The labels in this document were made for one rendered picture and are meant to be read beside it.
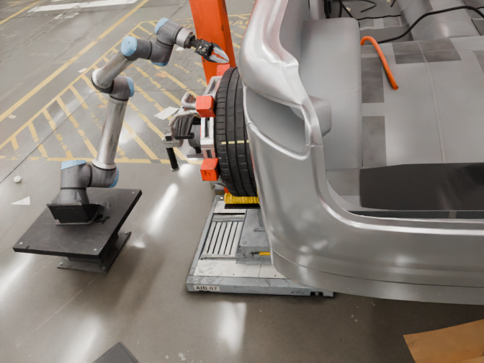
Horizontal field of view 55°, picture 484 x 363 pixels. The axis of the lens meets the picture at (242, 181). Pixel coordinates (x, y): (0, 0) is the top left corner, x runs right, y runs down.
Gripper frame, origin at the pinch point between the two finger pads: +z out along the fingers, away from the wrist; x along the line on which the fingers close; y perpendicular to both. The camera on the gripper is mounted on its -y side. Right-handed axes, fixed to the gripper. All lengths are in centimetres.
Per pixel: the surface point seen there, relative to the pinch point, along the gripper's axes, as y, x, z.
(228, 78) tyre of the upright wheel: 7.1, -7.0, 6.5
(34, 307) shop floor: -13, -182, -44
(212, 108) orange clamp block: 17.7, -21.4, 8.2
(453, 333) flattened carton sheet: -3, -65, 158
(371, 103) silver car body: 3, 13, 69
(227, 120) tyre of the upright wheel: 19.3, -22.8, 17.2
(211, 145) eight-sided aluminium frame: 15.5, -36.9, 14.6
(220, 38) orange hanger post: -38.4, 8.3, -17.9
